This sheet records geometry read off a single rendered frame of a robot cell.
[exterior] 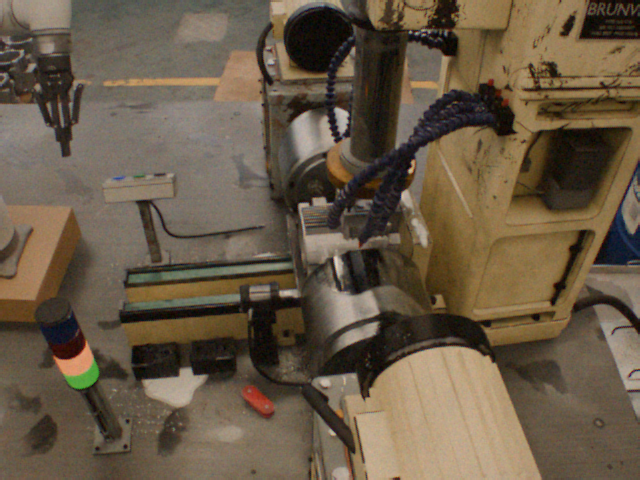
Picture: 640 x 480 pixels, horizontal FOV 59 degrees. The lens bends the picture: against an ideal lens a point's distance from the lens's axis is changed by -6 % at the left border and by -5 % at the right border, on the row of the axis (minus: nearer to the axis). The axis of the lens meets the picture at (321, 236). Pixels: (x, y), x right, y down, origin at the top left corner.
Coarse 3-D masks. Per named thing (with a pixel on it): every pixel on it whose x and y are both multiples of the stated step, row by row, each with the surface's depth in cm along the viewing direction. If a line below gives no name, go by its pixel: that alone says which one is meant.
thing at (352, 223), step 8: (336, 192) 128; (360, 200) 129; (368, 200) 126; (352, 208) 127; (360, 208) 124; (368, 208) 125; (344, 216) 121; (352, 216) 121; (360, 216) 121; (392, 216) 122; (344, 224) 122; (352, 224) 122; (360, 224) 123; (392, 224) 124; (344, 232) 124; (352, 232) 124; (376, 232) 125; (384, 232) 125; (392, 232) 125
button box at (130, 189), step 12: (108, 180) 141; (120, 180) 139; (132, 180) 138; (144, 180) 138; (156, 180) 139; (168, 180) 139; (108, 192) 138; (120, 192) 138; (132, 192) 139; (144, 192) 139; (156, 192) 139; (168, 192) 140
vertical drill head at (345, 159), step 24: (360, 0) 94; (360, 48) 99; (384, 48) 97; (360, 72) 102; (384, 72) 100; (360, 96) 105; (384, 96) 103; (360, 120) 108; (384, 120) 107; (336, 144) 121; (360, 144) 111; (384, 144) 110; (336, 168) 115; (360, 168) 112; (360, 192) 113
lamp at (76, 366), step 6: (84, 354) 98; (90, 354) 100; (60, 360) 96; (72, 360) 96; (78, 360) 97; (84, 360) 98; (90, 360) 100; (60, 366) 98; (66, 366) 97; (72, 366) 97; (78, 366) 98; (84, 366) 99; (66, 372) 99; (72, 372) 98; (78, 372) 99
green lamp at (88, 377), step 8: (88, 368) 100; (96, 368) 103; (64, 376) 101; (72, 376) 99; (80, 376) 99; (88, 376) 101; (96, 376) 103; (72, 384) 101; (80, 384) 101; (88, 384) 102
